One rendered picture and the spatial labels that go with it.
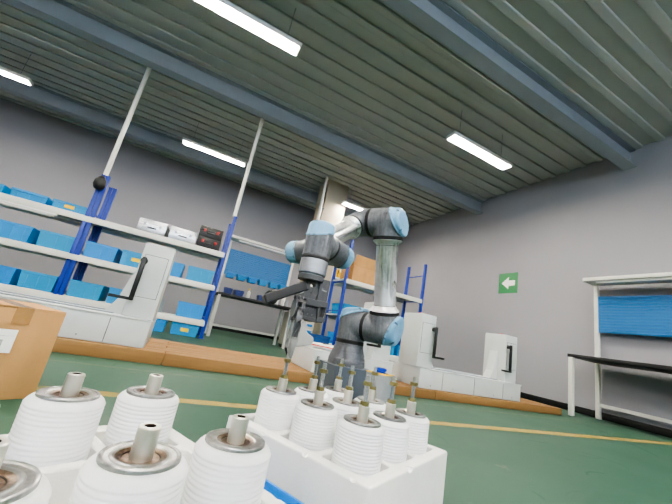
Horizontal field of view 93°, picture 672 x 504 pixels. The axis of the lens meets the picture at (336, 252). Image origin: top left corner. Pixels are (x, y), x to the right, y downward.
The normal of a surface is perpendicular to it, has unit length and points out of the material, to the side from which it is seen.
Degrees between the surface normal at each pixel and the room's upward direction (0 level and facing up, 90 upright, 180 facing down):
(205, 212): 90
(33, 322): 90
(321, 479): 90
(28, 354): 90
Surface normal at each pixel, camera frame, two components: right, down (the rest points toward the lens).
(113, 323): 0.43, -0.14
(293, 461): -0.58, -0.31
